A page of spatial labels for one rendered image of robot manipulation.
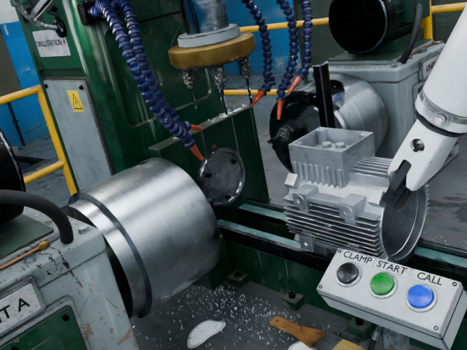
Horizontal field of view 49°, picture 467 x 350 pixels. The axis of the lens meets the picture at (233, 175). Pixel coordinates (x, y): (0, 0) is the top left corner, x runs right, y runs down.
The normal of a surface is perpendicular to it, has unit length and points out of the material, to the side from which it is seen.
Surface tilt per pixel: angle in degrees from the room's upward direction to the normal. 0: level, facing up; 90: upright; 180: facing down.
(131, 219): 47
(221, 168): 90
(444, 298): 28
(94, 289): 89
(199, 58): 90
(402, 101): 89
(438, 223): 0
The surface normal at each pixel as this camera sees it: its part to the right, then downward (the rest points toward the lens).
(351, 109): 0.50, -0.36
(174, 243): 0.64, -0.07
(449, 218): -0.18, -0.91
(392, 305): -0.49, -0.62
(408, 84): 0.70, 0.13
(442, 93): -0.80, 0.29
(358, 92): 0.34, -0.57
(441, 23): -0.61, 0.41
